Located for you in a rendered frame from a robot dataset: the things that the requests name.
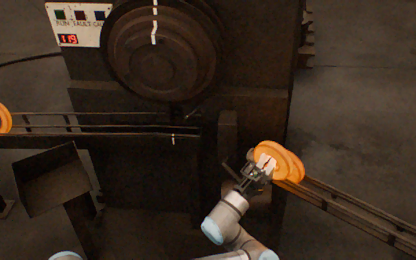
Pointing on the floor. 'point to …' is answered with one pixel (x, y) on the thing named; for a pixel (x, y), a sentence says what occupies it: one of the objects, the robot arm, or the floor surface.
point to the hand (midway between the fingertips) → (273, 157)
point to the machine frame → (260, 94)
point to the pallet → (306, 40)
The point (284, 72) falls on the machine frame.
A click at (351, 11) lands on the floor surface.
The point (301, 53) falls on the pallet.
